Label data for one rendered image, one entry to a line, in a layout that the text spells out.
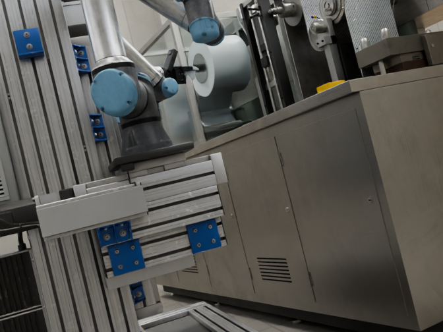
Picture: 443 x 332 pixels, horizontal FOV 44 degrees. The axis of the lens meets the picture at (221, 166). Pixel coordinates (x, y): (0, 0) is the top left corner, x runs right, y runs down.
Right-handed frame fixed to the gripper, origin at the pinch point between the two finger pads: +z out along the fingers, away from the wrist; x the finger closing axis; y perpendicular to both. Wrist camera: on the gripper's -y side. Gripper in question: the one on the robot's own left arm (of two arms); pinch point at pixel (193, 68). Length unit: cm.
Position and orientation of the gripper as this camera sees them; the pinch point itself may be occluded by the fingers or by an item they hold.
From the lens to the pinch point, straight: 260.9
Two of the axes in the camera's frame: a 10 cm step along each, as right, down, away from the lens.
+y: 1.5, 9.9, 0.7
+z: 7.2, -1.6, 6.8
